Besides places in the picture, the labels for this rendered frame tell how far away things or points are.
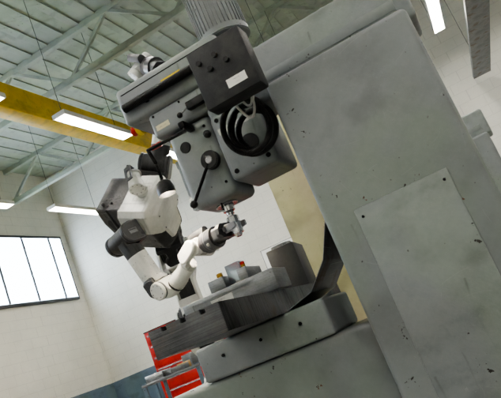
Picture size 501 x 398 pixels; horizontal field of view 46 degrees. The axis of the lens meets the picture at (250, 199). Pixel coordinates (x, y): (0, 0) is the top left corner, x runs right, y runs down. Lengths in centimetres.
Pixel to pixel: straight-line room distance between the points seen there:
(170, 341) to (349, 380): 62
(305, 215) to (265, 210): 792
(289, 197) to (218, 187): 185
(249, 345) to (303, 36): 107
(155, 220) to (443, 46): 951
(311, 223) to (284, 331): 199
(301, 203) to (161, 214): 151
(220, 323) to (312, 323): 47
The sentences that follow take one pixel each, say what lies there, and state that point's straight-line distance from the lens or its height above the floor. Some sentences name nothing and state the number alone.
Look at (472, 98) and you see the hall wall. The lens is 1135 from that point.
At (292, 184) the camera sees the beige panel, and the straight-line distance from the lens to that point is 397.
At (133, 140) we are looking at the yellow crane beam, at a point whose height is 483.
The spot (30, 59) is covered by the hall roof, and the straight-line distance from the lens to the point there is 1015.
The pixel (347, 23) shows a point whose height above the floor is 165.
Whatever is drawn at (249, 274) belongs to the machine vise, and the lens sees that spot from 197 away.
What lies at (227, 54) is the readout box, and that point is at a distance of 192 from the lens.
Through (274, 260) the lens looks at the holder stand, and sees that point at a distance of 242.
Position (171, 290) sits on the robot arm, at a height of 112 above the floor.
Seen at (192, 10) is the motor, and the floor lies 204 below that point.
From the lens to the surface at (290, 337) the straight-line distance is 198.
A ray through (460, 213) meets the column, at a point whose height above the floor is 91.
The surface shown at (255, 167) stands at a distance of 208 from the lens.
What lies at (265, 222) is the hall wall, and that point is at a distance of 1181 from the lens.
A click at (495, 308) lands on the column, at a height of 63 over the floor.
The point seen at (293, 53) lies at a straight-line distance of 213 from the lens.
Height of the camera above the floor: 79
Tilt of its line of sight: 13 degrees up
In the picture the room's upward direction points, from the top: 22 degrees counter-clockwise
